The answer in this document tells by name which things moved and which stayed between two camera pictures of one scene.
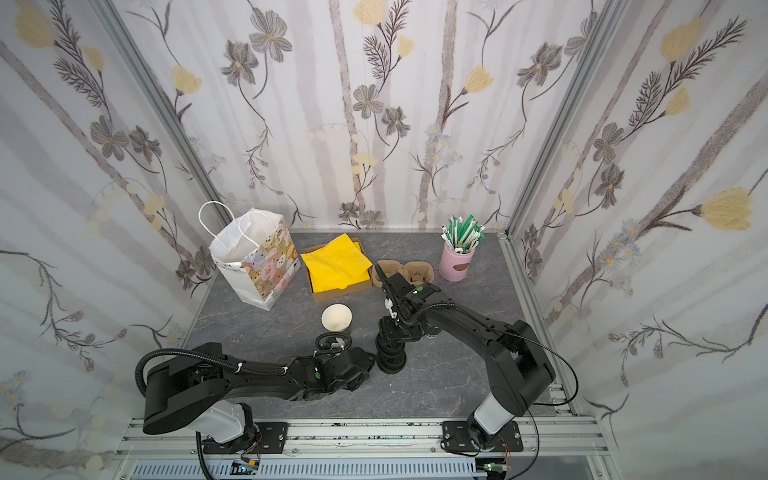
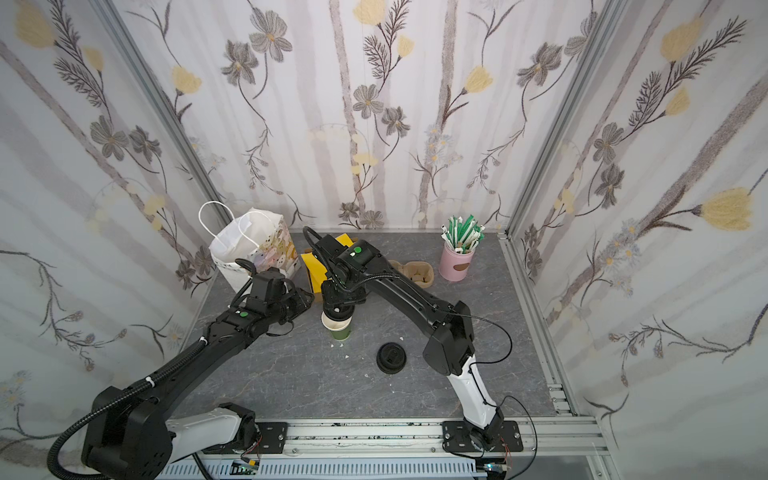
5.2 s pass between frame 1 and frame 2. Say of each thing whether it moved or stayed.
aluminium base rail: stayed
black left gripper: moved
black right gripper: moved
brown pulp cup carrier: stayed
